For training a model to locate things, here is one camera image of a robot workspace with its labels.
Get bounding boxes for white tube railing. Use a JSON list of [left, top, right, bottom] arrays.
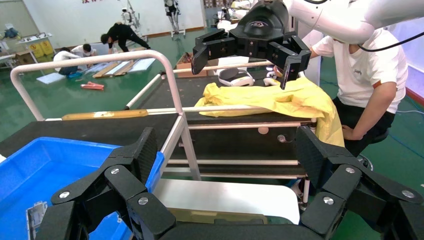
[[9, 49, 203, 181]]

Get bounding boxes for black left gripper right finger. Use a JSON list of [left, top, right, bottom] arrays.
[[294, 125, 424, 240]]

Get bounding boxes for white floor board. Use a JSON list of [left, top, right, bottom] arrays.
[[35, 72, 66, 85]]

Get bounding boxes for wooden floor plank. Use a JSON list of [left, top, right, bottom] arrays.
[[92, 61, 121, 79]]

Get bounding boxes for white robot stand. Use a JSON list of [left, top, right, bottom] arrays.
[[119, 0, 143, 37]]

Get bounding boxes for yellow warning sign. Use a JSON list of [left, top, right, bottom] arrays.
[[29, 43, 45, 59], [39, 40, 55, 56]]

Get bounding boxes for person in black clothes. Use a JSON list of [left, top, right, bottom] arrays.
[[100, 22, 151, 55]]

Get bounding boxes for crouching person white shirt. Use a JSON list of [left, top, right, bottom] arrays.
[[71, 43, 98, 58], [52, 47, 82, 76]]

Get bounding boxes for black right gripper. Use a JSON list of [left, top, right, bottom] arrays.
[[191, 0, 312, 91]]

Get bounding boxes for white floor panel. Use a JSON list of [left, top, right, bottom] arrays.
[[127, 57, 157, 73]]

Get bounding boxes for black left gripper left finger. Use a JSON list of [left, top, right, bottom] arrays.
[[34, 126, 178, 240]]

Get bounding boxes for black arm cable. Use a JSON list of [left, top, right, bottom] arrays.
[[357, 31, 424, 53]]

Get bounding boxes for black cart white tubes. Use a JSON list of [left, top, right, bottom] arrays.
[[124, 59, 319, 213]]

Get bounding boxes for white vr headset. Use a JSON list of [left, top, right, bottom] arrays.
[[217, 67, 256, 88]]

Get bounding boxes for wooden edge strip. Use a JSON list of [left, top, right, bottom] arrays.
[[61, 109, 149, 122]]

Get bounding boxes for slotted silver metal part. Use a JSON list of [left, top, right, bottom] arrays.
[[25, 201, 48, 240]]

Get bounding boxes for small white device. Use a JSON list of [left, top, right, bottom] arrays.
[[263, 71, 282, 87]]

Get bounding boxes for humanoid robot on stand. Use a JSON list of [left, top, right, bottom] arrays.
[[163, 0, 186, 38]]

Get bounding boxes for yellow cloth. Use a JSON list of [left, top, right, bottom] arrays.
[[194, 76, 345, 148]]

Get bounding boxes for red tool on floor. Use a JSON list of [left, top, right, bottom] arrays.
[[80, 81, 105, 91]]

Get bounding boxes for person in white t-shirt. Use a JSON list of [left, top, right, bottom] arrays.
[[273, 28, 409, 158]]

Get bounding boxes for brown cardboard box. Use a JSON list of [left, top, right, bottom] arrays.
[[175, 52, 220, 79]]

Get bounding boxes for blue plastic bin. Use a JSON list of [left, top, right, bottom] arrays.
[[0, 136, 166, 240]]

